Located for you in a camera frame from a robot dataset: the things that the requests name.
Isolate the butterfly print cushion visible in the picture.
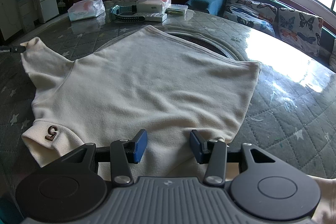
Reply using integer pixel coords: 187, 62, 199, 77
223, 0, 278, 37
277, 7, 324, 56

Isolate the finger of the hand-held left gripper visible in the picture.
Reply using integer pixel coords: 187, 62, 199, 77
0, 46, 26, 54

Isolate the round glass turntable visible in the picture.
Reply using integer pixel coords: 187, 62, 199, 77
157, 27, 248, 62

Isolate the clear container with green contents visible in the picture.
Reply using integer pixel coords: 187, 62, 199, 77
167, 4, 188, 16

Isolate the cream sweater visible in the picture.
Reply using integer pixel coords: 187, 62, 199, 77
20, 25, 336, 224

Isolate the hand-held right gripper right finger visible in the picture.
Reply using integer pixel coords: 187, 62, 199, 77
189, 129, 293, 186

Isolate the grey cushion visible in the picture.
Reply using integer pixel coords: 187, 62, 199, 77
328, 39, 336, 72

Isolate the white remote control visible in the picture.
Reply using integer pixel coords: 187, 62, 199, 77
135, 12, 168, 22

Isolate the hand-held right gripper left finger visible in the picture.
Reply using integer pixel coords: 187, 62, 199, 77
41, 129, 148, 186

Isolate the soft plastic tissue pack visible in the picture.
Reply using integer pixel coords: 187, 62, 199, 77
68, 0, 106, 22

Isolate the teal sofa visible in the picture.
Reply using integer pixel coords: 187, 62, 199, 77
185, 0, 336, 67

